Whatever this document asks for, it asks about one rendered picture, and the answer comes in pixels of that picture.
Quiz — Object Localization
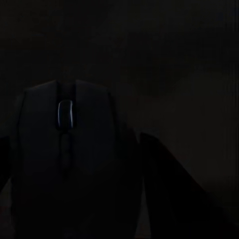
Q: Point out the mouse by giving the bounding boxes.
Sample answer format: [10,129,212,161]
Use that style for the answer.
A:
[9,80,143,239]

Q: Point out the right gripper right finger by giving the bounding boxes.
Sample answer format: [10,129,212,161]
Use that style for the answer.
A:
[139,132,239,239]

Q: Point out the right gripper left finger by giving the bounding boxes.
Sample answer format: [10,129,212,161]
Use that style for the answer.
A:
[0,135,12,192]

